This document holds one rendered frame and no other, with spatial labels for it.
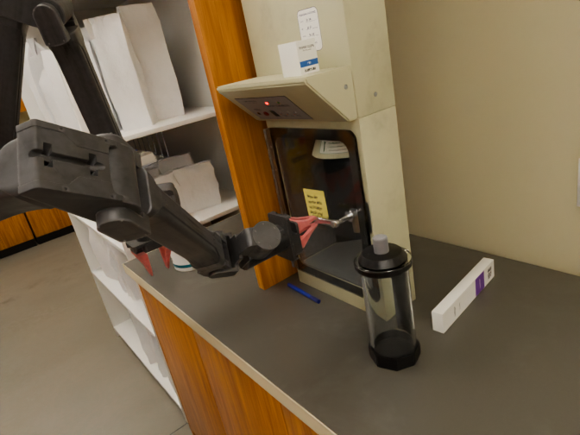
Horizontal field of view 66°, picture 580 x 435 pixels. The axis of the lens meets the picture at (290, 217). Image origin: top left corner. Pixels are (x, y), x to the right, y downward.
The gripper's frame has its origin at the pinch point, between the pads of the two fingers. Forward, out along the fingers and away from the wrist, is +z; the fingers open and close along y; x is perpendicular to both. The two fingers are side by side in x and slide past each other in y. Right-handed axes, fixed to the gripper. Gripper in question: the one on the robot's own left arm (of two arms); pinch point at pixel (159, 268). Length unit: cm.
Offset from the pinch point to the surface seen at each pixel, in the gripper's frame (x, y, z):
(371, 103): -46, 37, -33
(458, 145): -39, 76, -13
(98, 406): 120, -20, 109
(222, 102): -8.9, 24.8, -37.0
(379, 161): -46, 37, -21
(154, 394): 104, 6, 109
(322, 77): -46, 25, -40
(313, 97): -44, 24, -37
